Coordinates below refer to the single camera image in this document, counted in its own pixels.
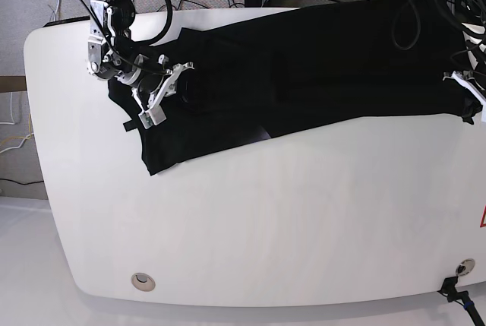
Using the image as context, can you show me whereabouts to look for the round table grommet left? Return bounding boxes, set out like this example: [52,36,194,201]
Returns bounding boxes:
[131,273,156,292]

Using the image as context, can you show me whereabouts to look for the round table grommet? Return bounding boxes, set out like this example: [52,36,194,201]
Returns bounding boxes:
[131,273,156,292]
[456,258,475,277]

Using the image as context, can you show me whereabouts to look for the round table grommet right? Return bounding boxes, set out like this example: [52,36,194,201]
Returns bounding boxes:
[456,258,475,277]

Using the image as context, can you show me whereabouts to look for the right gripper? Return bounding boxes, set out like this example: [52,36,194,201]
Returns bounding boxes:
[87,0,197,104]

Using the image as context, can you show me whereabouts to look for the black flat bar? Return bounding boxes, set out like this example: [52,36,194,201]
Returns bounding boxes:
[43,16,90,27]

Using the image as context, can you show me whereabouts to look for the red warning sticker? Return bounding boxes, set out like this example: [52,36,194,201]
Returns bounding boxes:
[480,207,486,228]

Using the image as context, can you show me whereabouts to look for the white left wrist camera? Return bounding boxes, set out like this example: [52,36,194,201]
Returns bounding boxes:
[456,81,486,122]

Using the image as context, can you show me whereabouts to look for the black cable clamp plug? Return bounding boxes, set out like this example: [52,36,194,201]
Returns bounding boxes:
[438,277,485,326]

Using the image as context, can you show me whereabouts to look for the black T-shirt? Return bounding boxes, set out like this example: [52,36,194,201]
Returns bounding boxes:
[108,0,481,174]

